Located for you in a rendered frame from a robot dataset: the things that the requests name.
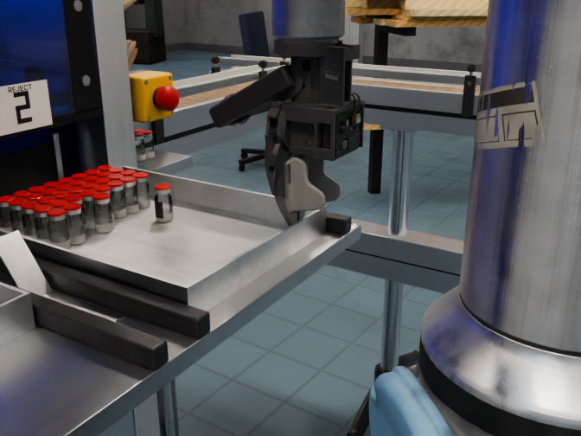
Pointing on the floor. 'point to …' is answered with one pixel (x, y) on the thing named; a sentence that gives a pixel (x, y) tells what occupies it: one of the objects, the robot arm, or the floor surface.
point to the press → (148, 41)
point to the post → (113, 133)
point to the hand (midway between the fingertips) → (290, 217)
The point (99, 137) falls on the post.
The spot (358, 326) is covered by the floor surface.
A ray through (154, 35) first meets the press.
